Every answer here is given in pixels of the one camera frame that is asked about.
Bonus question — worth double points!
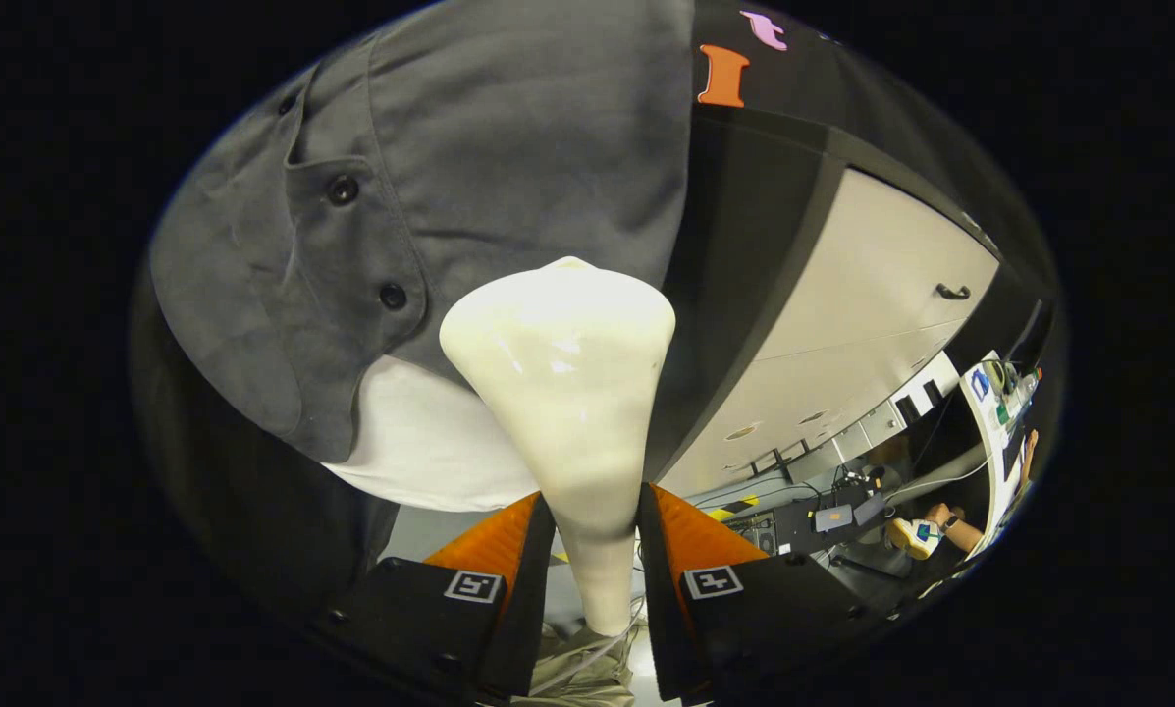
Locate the grey button shirt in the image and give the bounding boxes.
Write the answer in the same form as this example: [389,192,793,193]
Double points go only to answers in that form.
[148,0,696,464]

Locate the black box device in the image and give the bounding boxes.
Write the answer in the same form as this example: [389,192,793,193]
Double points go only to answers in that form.
[772,491,888,557]

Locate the person's beige trousers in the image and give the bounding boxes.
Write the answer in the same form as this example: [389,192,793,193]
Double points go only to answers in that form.
[508,617,649,707]

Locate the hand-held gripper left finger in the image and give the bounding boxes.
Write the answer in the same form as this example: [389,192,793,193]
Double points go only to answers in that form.
[312,493,557,703]

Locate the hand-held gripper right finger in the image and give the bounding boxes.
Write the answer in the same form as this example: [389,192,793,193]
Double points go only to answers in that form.
[636,483,887,703]

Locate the grey cabinet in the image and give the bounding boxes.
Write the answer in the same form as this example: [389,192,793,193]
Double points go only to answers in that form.
[658,167,1000,498]

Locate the white mannequin torso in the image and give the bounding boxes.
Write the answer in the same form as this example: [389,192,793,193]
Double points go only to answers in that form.
[324,353,542,514]

